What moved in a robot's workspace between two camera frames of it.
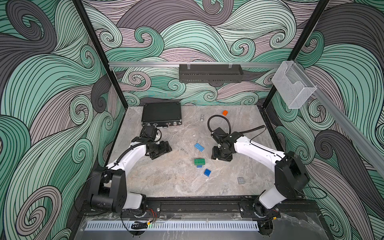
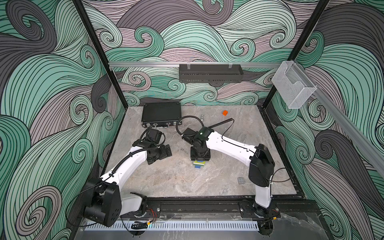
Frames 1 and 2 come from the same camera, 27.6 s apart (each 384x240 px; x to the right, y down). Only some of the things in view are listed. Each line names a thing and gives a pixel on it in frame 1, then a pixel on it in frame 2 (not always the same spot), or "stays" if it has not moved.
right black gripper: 215,155 to 205,158
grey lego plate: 241,180 stays
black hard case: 161,114 stays
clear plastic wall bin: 293,86 stays
